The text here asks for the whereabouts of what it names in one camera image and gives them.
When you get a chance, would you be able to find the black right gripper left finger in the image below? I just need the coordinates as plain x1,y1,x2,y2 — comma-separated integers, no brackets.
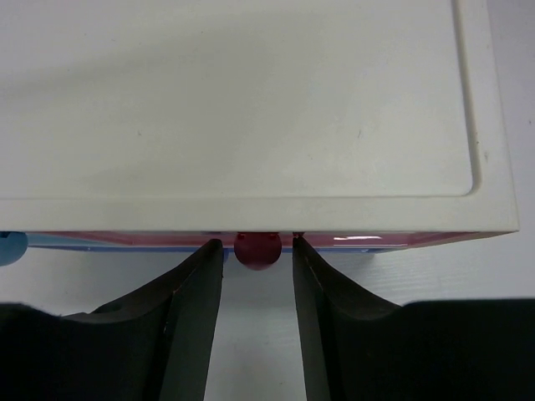
1,239,224,400

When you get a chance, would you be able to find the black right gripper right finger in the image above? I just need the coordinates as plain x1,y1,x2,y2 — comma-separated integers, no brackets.
293,237,534,400

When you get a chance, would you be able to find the pink drawer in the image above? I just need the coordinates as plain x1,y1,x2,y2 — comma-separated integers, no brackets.
33,231,501,271

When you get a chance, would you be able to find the light blue small drawer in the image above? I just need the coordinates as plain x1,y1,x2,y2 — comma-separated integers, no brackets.
0,231,53,266

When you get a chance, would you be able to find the purple lower drawer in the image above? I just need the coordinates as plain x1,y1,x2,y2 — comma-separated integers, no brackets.
29,245,380,254

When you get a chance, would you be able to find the white mini drawer cabinet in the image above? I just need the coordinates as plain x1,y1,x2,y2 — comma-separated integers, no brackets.
1,1,518,233

